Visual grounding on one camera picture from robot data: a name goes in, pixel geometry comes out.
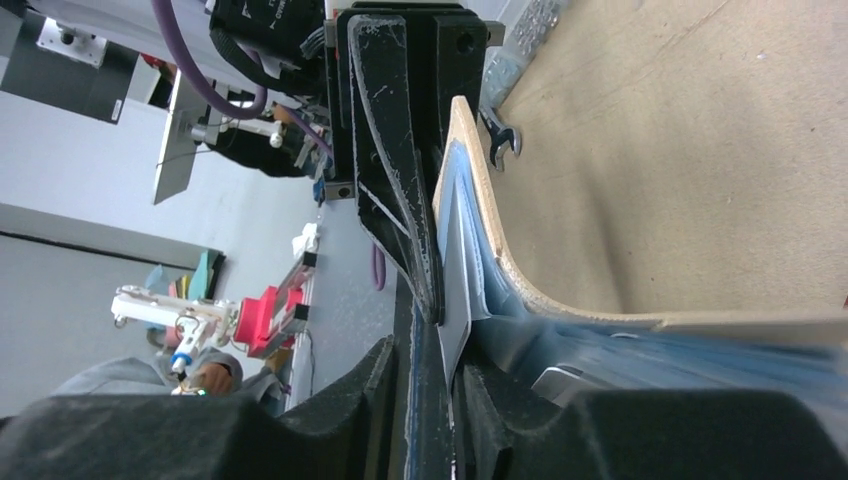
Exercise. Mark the clear plastic box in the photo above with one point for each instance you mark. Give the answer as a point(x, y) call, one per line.
point(528, 25)

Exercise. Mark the silver wrench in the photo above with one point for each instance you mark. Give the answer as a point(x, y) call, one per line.
point(503, 137)

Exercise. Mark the grey monitor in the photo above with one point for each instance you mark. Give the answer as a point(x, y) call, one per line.
point(191, 123)

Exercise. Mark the pink white device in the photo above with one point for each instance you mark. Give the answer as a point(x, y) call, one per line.
point(263, 325)

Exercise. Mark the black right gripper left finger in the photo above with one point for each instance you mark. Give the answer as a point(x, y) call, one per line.
point(336, 434)

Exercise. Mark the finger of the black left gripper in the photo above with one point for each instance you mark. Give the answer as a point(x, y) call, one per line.
point(446, 50)
point(400, 219)

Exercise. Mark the person in grey hoodie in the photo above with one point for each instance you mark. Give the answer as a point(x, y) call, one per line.
point(221, 374)

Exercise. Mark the cream card holder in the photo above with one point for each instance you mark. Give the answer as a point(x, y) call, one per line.
point(559, 349)

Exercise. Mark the aluminium frame rail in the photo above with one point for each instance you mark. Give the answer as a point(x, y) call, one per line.
point(422, 441)

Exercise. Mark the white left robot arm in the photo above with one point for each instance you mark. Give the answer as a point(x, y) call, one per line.
point(276, 47)

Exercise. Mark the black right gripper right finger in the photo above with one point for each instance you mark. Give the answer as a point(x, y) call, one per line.
point(513, 433)

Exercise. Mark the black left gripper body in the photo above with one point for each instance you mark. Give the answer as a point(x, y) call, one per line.
point(338, 75)

